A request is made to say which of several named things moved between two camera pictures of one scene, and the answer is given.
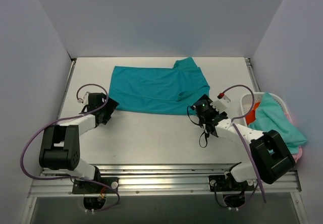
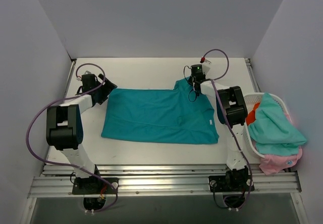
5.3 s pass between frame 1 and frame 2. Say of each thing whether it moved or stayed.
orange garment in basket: stayed
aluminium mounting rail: stayed
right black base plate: stayed
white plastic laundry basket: stayed
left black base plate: stayed
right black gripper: moved
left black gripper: moved
